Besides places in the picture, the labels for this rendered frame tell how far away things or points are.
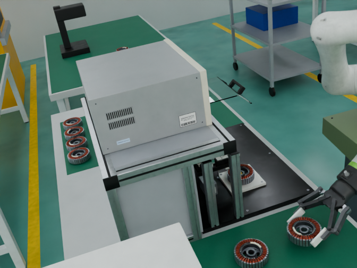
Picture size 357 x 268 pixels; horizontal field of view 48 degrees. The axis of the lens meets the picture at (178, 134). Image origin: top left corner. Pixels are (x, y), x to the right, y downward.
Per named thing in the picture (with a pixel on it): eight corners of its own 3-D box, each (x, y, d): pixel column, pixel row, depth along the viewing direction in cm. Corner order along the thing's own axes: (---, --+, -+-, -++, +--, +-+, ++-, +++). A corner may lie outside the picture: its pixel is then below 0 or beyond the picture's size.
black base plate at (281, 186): (243, 126, 211) (242, 122, 210) (315, 195, 157) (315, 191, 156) (157, 151, 201) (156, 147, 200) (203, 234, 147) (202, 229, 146)
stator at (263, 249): (257, 276, 127) (257, 268, 126) (228, 261, 134) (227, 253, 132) (274, 253, 134) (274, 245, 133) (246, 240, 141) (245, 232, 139)
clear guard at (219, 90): (229, 85, 195) (228, 73, 192) (252, 103, 175) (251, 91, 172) (165, 102, 189) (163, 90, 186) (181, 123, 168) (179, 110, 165)
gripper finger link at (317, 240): (328, 231, 132) (329, 232, 131) (313, 246, 131) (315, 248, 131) (324, 226, 130) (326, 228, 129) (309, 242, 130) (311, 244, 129)
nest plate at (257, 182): (249, 166, 176) (248, 164, 175) (265, 184, 163) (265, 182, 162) (217, 176, 173) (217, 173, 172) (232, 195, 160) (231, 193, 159)
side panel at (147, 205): (199, 233, 148) (187, 160, 132) (202, 239, 145) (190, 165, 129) (125, 258, 142) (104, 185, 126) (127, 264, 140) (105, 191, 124)
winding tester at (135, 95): (175, 83, 178) (168, 38, 168) (212, 124, 141) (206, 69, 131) (88, 106, 170) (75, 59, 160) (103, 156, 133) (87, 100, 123)
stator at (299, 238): (306, 219, 142) (306, 211, 141) (329, 238, 133) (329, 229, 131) (280, 232, 139) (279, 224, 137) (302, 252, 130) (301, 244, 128)
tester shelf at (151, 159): (175, 83, 190) (173, 74, 188) (237, 151, 133) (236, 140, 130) (82, 107, 181) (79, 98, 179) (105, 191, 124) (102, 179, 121)
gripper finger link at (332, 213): (336, 203, 136) (340, 203, 135) (330, 234, 131) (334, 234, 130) (331, 198, 134) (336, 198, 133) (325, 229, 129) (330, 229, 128)
